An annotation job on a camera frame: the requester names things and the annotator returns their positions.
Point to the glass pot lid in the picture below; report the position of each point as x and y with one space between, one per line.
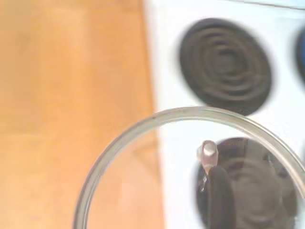
208 150

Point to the white electric stove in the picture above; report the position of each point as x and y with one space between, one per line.
166 71

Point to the small black coil burner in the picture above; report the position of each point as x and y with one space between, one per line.
226 64

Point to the large black coil burner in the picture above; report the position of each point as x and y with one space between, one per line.
262 190

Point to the blue kettle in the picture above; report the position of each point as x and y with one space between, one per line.
301 57

